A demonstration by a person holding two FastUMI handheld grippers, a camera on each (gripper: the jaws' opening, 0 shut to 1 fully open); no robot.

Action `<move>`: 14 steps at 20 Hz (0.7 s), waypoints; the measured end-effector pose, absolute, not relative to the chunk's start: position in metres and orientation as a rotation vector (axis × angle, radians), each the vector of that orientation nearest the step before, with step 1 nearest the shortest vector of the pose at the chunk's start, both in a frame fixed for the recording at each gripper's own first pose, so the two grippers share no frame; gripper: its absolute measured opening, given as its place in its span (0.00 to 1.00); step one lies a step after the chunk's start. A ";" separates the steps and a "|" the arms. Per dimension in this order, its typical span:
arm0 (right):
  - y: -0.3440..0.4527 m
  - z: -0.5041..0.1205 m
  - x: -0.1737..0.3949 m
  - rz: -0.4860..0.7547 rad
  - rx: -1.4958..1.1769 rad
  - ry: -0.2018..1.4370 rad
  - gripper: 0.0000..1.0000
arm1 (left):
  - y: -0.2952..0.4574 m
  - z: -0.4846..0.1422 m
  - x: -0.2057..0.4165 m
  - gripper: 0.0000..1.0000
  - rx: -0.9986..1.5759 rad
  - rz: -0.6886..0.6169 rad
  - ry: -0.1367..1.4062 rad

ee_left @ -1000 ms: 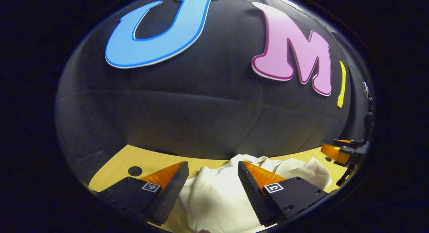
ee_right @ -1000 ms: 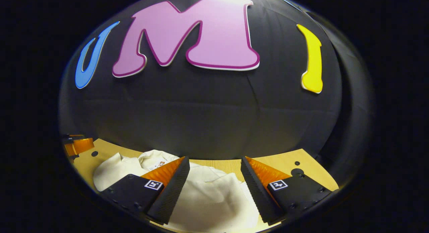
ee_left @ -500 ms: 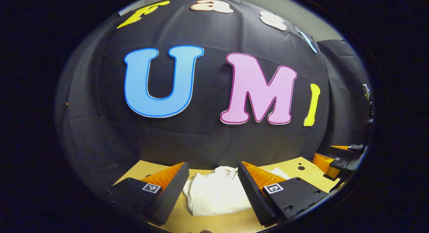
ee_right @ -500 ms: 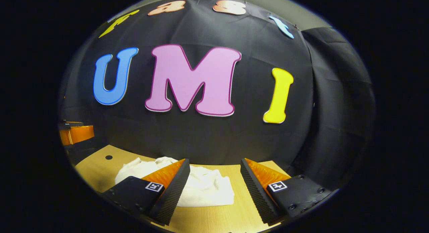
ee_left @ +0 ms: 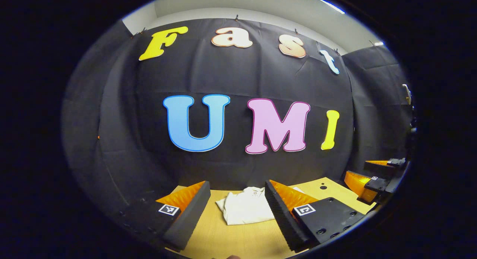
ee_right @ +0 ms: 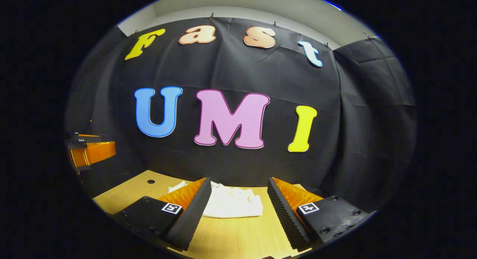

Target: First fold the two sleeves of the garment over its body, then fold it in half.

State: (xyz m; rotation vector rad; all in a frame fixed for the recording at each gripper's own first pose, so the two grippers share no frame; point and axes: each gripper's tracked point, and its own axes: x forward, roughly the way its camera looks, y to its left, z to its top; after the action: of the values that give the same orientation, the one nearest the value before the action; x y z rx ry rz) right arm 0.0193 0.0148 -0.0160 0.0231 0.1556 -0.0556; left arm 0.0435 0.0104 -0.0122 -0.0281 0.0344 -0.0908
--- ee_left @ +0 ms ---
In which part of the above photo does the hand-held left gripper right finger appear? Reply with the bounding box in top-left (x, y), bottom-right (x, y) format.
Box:
top-left (265, 180), bottom-right (366, 253)

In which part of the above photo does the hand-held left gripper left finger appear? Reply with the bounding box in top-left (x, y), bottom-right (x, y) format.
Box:
top-left (122, 181), bottom-right (212, 252)

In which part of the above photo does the cream button-up shirt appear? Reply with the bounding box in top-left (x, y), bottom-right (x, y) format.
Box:
top-left (215, 186), bottom-right (304, 226)

